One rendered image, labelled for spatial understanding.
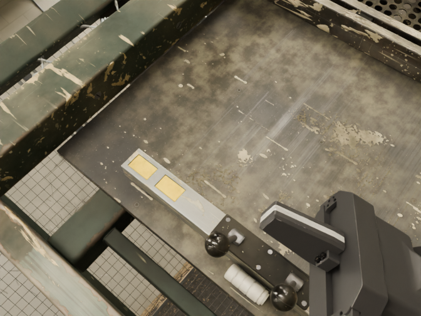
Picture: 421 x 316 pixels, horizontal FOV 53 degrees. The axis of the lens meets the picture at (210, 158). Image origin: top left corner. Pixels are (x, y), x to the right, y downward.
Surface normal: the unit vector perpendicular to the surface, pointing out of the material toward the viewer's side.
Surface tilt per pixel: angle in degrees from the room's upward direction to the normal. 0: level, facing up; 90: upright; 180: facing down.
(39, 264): 60
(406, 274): 77
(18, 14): 90
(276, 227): 100
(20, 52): 90
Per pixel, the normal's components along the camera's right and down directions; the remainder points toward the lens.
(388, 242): 0.50, -0.61
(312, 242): -0.18, 0.62
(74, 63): -0.01, -0.47
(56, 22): 0.38, -0.13
